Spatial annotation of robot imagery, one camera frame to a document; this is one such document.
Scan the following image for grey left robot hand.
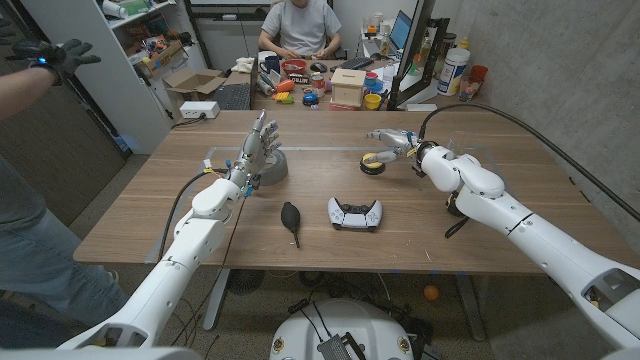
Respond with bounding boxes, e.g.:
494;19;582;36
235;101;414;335
228;109;282;194

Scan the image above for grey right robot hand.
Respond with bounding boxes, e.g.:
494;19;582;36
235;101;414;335
364;128;425;166

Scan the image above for black gloved operator hand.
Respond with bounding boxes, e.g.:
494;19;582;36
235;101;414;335
8;38;102;85

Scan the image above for yellow button with black base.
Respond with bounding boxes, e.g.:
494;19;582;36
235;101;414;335
359;152;387;177

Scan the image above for bare operator forearm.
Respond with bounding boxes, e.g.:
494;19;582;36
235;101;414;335
0;66;60;122

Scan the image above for black pipette bulb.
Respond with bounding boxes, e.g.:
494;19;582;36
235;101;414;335
280;201;302;250

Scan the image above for clear plastic cup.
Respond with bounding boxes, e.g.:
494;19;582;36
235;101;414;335
446;130;495;170

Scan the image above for white game controller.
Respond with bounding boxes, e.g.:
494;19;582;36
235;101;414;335
327;196;384;233

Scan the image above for grey bowl with label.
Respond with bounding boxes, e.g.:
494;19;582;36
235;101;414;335
257;148;290;187

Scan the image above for grey tape strip on table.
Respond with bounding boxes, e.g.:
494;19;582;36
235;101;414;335
144;144;395;265

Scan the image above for black keyboard with dark keys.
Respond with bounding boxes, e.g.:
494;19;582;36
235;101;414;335
211;82;252;112

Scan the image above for white shelf unit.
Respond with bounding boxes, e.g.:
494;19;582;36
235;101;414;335
19;0;212;156

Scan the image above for white power strip box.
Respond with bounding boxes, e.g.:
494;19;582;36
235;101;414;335
178;100;221;121

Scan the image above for small wooden box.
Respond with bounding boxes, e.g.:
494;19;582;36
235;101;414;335
329;68;367;109

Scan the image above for white folded cloth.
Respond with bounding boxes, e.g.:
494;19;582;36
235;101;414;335
230;56;257;75

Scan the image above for black desk keyboard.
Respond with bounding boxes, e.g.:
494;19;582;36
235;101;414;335
340;56;376;71

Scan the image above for clear glass with small items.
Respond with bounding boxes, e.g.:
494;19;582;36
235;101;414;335
458;75;483;103

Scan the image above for white canister with blue label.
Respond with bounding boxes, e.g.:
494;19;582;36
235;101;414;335
436;47;472;97

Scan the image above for dark blue mug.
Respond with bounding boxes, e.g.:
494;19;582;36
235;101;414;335
259;54;282;76

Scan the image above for open cardboard box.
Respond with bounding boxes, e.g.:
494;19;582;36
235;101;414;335
162;67;228;109

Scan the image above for red bowl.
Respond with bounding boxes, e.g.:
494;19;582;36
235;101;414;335
280;58;308;77

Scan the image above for black monitor with stand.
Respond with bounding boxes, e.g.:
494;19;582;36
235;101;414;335
387;0;451;112

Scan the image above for cardboard box with items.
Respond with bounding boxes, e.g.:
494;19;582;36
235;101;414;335
136;39;187;79

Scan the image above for open laptop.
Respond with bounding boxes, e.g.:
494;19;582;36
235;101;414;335
388;9;414;52

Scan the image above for black floor fan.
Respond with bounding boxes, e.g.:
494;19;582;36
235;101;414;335
226;269;267;297

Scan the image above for seated person in grey shirt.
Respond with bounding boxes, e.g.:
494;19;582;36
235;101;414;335
257;0;344;62

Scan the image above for grey table leg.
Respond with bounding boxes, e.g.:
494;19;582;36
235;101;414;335
201;268;232;333
454;273;488;343

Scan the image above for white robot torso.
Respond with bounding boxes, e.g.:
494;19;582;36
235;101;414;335
269;298;416;360

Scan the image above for standing operator in jeans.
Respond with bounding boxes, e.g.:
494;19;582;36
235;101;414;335
0;154;132;347

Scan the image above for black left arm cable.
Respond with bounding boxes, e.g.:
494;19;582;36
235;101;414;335
156;168;232;262

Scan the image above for black strap on right arm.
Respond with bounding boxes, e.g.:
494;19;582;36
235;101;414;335
444;192;472;240

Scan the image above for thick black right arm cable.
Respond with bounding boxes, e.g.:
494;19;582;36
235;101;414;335
418;102;640;222

